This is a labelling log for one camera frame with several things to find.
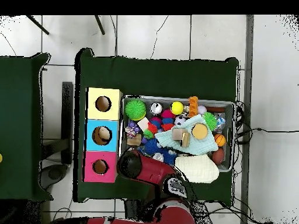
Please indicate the small brown football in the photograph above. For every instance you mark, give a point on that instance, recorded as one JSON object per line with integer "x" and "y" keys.
{"x": 218, "y": 155}

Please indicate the plain wooden block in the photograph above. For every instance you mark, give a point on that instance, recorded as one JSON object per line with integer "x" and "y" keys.
{"x": 178, "y": 134}

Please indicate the black metal leg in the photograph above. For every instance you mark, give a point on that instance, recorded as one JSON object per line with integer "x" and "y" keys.
{"x": 37, "y": 24}
{"x": 100, "y": 24}

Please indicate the large green spiky ball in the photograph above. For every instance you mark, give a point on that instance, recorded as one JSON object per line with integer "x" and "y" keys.
{"x": 135, "y": 109}

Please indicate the dark green side tablecloth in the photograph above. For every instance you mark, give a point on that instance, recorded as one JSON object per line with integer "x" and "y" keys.
{"x": 16, "y": 116}

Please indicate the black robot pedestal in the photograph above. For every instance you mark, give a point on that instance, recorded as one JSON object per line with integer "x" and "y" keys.
{"x": 132, "y": 208}

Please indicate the grey round base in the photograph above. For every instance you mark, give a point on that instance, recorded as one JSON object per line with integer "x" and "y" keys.
{"x": 55, "y": 173}

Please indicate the yellow ball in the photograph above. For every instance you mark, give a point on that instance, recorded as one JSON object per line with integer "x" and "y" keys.
{"x": 176, "y": 108}

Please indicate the crumpled printed paper ball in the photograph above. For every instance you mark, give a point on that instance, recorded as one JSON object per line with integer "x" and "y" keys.
{"x": 130, "y": 132}

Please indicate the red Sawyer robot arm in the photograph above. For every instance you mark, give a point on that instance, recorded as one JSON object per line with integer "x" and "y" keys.
{"x": 154, "y": 170}

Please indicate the small orange basketball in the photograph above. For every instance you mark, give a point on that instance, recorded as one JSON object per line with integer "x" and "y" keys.
{"x": 219, "y": 140}

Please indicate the light teal waffle cloth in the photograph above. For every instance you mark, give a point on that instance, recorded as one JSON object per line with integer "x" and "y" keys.
{"x": 201, "y": 145}

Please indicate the orange plastic toy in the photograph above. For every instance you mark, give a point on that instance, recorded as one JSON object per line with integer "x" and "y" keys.
{"x": 193, "y": 106}

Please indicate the toy hamburger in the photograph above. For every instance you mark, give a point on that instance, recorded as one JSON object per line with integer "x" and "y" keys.
{"x": 199, "y": 131}

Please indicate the cream waffle cloth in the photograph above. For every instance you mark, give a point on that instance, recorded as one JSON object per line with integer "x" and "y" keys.
{"x": 198, "y": 169}

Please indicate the black upright post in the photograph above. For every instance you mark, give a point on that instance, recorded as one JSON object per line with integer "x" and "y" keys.
{"x": 67, "y": 121}

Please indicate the wooden box with three holes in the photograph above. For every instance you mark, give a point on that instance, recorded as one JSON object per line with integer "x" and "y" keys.
{"x": 102, "y": 142}

